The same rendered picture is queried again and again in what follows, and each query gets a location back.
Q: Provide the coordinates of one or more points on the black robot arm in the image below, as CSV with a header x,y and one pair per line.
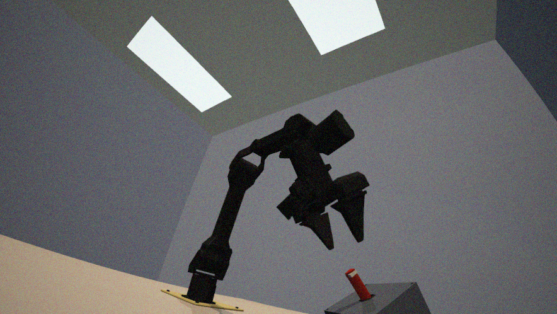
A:
x,y
300,140

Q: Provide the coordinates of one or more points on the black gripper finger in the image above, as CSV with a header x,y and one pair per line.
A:
x,y
322,228
352,210

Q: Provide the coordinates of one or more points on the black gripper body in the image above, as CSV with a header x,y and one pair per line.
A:
x,y
329,191

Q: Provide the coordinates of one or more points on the grey square panel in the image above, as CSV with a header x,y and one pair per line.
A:
x,y
387,298

